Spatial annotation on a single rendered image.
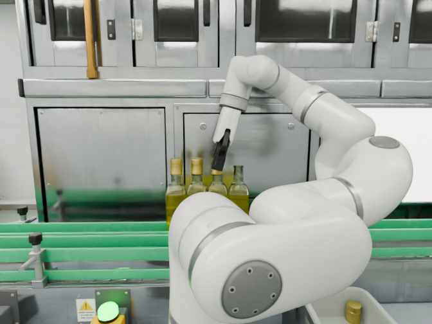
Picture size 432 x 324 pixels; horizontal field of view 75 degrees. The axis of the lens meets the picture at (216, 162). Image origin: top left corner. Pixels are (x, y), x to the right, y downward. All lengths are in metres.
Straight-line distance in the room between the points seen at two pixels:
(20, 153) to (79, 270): 3.95
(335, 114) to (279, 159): 0.38
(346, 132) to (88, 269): 0.66
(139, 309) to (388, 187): 0.61
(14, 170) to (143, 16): 3.98
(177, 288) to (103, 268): 0.43
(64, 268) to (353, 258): 0.66
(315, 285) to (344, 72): 0.82
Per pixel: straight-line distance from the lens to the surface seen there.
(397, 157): 0.49
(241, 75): 0.74
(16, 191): 4.83
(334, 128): 0.59
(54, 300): 0.84
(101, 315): 0.75
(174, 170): 0.78
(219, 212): 0.30
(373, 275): 0.96
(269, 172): 0.94
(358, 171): 0.46
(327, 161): 0.63
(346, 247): 0.31
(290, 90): 0.77
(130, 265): 0.76
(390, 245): 0.97
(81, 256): 0.78
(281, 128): 0.94
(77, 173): 1.05
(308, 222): 0.29
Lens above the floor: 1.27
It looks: 9 degrees down
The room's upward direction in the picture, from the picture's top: straight up
